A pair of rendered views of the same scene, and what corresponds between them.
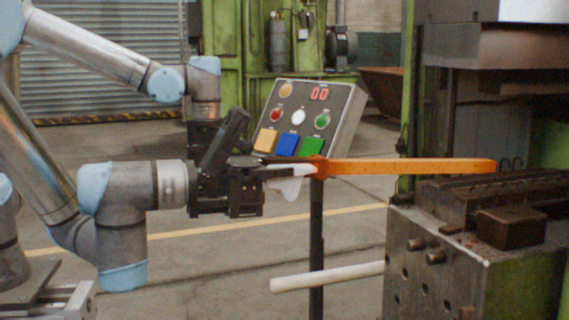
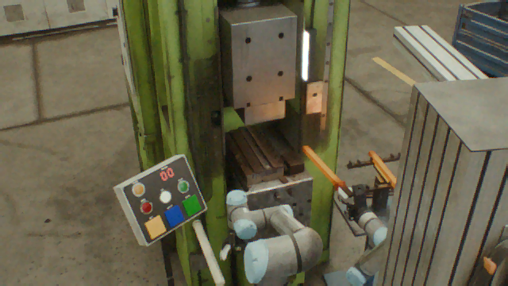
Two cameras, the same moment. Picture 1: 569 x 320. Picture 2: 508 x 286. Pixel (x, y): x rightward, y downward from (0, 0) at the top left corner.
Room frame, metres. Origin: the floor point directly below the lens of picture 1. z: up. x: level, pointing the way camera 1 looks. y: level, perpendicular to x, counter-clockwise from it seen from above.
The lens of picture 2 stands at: (1.17, 1.69, 2.49)
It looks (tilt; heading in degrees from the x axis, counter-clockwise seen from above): 33 degrees down; 271
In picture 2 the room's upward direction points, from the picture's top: 1 degrees counter-clockwise
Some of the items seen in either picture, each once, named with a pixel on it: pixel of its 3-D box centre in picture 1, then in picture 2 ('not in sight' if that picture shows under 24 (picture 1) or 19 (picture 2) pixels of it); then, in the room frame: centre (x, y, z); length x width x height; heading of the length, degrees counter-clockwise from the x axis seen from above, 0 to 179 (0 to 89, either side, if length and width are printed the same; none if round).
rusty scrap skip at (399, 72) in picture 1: (416, 97); not in sight; (8.10, -2.01, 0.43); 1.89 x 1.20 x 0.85; 22
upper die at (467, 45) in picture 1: (521, 46); (249, 93); (1.21, -0.55, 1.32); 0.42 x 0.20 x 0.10; 110
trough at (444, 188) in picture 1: (516, 180); (255, 146); (1.18, -0.55, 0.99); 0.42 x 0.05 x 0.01; 110
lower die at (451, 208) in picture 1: (507, 191); (251, 152); (1.21, -0.55, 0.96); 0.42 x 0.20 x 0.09; 110
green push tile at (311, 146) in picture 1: (311, 150); (191, 205); (1.48, -0.06, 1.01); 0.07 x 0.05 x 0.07; 45
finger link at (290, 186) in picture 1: (292, 182); not in sight; (0.78, 0.00, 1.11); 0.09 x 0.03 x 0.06; 107
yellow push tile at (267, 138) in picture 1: (266, 140); (155, 226); (1.62, 0.08, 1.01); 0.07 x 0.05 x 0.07; 45
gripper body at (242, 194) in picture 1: (224, 186); (358, 211); (0.76, 0.10, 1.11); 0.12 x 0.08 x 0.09; 110
